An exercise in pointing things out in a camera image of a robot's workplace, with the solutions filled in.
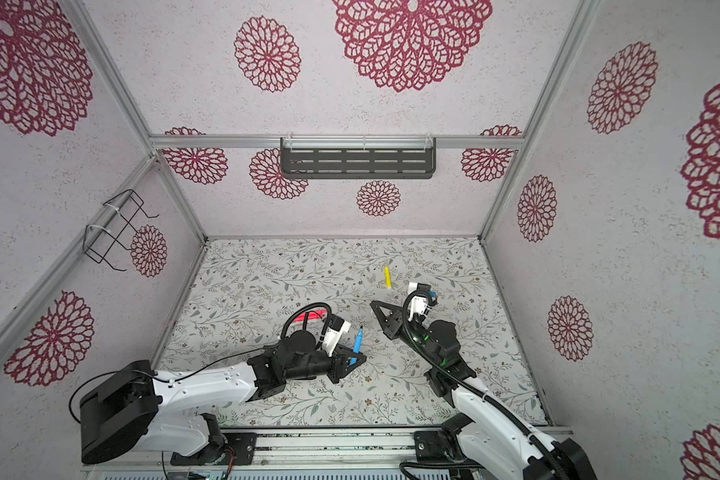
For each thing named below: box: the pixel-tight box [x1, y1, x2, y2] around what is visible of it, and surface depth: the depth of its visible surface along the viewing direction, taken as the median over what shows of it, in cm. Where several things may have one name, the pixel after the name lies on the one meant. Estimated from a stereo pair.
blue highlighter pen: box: [353, 326, 363, 354], surface depth 74 cm
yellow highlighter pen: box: [384, 266, 392, 288], surface depth 111 cm
